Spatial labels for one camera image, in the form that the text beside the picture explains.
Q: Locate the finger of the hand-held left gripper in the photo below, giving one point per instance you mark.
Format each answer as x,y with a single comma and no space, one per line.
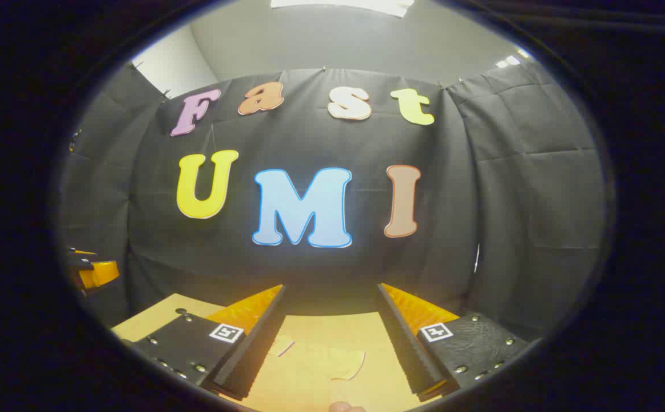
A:
80,257
100,273

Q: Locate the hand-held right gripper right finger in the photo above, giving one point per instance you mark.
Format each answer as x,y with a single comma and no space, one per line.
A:
406,349

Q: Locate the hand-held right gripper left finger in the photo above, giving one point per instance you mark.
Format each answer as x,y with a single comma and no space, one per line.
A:
258,349

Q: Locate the orange polo shirt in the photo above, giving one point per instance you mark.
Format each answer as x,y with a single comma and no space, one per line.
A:
343,360

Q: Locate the black backdrop cloth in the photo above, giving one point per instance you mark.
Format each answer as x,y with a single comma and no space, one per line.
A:
309,143

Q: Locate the small ceiling light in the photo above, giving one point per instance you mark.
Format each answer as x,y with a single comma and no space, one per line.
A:
512,59

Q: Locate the white ceiling light panel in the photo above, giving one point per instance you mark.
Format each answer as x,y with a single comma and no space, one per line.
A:
343,4

